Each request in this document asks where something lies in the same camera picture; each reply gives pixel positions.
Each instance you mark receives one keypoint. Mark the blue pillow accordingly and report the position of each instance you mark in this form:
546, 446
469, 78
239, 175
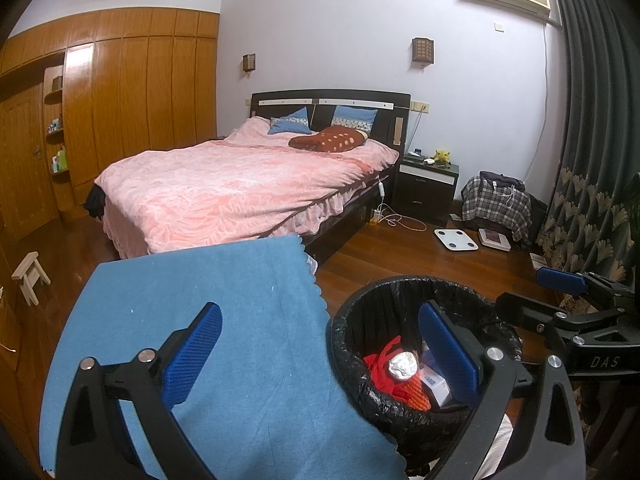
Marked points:
287, 124
352, 116

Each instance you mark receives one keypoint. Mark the blue felt table cloth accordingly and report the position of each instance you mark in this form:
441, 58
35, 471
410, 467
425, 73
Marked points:
250, 310

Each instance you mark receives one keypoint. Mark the white and blue box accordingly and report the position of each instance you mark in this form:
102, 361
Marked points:
435, 385

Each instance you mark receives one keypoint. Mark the yellow plush toy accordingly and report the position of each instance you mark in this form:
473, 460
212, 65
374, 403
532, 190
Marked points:
441, 157

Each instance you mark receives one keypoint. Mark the white scale with red top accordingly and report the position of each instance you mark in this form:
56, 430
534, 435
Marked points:
494, 240

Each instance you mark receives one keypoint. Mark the orange mesh bag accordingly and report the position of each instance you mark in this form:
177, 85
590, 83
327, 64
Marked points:
415, 395

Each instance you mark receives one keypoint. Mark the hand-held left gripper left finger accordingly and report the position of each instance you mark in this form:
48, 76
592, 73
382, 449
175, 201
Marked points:
192, 355

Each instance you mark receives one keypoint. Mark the dark wooden bed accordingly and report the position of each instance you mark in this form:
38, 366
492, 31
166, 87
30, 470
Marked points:
390, 115

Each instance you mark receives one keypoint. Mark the grey quilted table pad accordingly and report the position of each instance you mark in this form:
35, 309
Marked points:
310, 264

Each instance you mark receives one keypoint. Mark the large wall lamp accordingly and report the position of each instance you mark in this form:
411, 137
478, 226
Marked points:
422, 51

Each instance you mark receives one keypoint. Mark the person's striped clothing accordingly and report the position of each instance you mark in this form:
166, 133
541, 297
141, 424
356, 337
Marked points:
492, 445

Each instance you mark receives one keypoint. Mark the foil ball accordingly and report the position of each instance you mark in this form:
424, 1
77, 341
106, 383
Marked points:
401, 366

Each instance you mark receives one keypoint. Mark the wall power outlet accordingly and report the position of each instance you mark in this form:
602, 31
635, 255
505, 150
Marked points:
420, 107

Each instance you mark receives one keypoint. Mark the wooden door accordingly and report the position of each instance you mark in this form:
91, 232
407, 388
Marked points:
25, 160

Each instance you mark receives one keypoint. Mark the pink blanket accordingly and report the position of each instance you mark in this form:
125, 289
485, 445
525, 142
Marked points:
225, 185

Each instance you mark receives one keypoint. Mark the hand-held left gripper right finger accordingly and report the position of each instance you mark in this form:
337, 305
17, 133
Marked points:
450, 355

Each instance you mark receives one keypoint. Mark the dark patterned curtain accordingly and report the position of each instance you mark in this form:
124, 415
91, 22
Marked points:
590, 160

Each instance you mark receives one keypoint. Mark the small brown box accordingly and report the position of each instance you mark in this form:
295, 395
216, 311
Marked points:
57, 82

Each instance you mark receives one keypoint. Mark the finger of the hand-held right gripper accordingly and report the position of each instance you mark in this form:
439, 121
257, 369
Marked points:
562, 280
530, 312

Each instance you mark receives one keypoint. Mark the red gloves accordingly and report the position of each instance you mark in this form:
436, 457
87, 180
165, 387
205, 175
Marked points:
377, 367

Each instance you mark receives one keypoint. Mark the small wall lamp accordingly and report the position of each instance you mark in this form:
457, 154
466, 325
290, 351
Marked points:
249, 62

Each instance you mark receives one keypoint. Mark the white bathroom scale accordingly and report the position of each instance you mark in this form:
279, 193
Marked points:
454, 240

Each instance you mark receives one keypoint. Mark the group of small bottles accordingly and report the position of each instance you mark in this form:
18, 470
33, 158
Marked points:
54, 125

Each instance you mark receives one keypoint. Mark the white wall pipe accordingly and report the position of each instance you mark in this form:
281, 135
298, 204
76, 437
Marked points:
542, 100

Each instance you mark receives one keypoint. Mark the brown dotted pillow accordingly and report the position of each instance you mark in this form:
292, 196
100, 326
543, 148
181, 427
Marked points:
330, 140

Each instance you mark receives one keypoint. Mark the dark backpack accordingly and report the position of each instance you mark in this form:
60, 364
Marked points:
500, 180

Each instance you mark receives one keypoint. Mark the black bag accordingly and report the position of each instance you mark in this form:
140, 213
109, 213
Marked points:
539, 220

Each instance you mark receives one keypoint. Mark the wooden wardrobe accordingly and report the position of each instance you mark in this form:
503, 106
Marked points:
150, 85

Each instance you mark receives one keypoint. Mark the dark nightstand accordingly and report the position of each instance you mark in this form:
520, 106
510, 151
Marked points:
425, 195

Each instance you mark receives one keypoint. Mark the trash bin with black bag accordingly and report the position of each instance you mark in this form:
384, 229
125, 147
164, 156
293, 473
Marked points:
360, 320

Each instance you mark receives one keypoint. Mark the green bottles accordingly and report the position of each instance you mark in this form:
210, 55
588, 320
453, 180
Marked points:
59, 159

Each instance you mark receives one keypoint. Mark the white floor box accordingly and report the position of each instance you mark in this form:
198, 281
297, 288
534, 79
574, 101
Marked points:
540, 260

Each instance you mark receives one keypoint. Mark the black cloth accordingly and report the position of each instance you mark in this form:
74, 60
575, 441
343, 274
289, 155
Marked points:
95, 202

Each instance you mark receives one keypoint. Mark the plaid cloth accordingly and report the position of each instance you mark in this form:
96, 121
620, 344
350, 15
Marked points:
495, 207

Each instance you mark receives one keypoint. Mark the small wooden stool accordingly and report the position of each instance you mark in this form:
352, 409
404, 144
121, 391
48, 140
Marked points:
30, 272

